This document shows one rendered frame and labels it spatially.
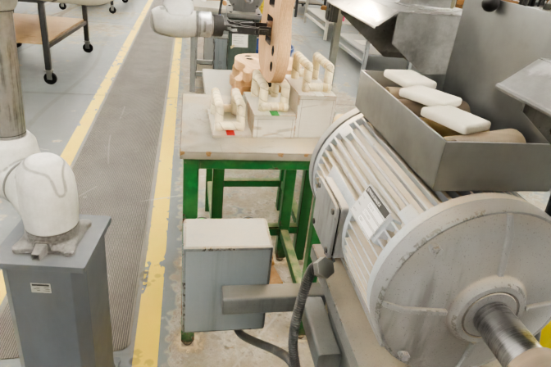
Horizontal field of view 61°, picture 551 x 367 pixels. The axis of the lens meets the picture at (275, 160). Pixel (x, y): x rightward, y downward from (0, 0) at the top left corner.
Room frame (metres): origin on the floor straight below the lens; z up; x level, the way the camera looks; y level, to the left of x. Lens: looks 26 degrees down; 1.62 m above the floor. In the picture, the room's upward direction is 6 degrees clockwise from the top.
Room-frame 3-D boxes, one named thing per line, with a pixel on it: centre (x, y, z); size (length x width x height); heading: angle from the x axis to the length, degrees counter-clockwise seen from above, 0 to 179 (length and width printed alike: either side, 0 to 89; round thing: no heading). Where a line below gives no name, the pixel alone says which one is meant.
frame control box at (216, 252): (0.65, 0.03, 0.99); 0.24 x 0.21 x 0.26; 12
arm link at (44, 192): (1.18, 0.67, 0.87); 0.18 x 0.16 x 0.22; 57
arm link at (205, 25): (1.68, 0.30, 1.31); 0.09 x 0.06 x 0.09; 15
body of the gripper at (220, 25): (1.70, 0.23, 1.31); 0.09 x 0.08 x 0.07; 105
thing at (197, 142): (1.78, 0.11, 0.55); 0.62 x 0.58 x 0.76; 12
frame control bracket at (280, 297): (0.66, -0.02, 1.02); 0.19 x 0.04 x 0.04; 102
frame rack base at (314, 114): (1.78, -0.10, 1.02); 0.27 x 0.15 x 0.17; 16
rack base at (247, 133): (1.71, 0.20, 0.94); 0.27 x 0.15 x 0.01; 16
